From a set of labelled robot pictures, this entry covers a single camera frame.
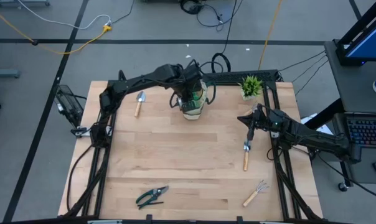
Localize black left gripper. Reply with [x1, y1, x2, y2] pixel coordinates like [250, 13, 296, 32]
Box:
[174, 63, 207, 101]

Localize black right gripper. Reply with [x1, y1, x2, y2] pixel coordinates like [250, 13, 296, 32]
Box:
[237, 104, 279, 142]

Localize cream canvas gardening bag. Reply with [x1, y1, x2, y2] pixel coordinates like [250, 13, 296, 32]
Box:
[170, 79, 217, 121]

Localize narrow trowel with wooden handle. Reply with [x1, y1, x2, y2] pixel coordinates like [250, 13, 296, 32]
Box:
[242, 139, 251, 172]

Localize wide trowel with wooden handle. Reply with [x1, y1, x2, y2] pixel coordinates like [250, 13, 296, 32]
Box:
[134, 90, 147, 118]

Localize green-handled pruning shears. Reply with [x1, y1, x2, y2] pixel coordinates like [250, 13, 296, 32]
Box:
[135, 185, 170, 210]

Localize green plant in white pot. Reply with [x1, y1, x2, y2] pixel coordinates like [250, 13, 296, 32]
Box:
[239, 74, 265, 101]

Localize black perforated electronics tray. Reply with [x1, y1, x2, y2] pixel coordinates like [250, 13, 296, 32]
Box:
[202, 69, 281, 85]

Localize white paper sheet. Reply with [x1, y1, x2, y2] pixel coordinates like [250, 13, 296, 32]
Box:
[299, 115, 334, 135]

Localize dark grey desk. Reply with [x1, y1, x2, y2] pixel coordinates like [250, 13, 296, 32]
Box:
[324, 40, 376, 185]

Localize black backlit keyboard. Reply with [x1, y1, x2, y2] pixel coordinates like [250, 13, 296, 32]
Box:
[345, 117, 376, 149]

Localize computer monitor with blue screen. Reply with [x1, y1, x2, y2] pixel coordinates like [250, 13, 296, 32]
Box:
[335, 0, 376, 67]

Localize grey cart leg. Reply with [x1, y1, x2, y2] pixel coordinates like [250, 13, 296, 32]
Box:
[0, 0, 51, 7]
[0, 68, 21, 79]

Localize black hanging cable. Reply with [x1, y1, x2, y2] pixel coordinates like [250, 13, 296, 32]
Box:
[211, 0, 238, 74]

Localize black floor cable bundle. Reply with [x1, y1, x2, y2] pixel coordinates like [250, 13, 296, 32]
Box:
[179, 0, 238, 32]

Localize hand rake with wooden handle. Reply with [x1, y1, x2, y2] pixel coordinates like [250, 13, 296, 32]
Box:
[242, 179, 270, 208]

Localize thin black cable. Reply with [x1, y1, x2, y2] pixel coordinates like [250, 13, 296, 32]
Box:
[278, 50, 327, 72]

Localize yellow hanging cable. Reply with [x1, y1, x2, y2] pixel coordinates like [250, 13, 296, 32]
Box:
[257, 0, 284, 71]

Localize yellow extension cable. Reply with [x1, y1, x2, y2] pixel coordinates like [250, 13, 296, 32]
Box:
[0, 4, 113, 55]

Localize black aluminium table frame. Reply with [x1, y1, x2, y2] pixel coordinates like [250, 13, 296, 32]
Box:
[65, 70, 324, 224]

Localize black wire mesh box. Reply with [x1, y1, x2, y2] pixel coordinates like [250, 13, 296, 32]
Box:
[53, 84, 85, 129]

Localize white floor cable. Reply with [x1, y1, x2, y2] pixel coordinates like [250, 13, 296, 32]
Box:
[17, 0, 111, 30]

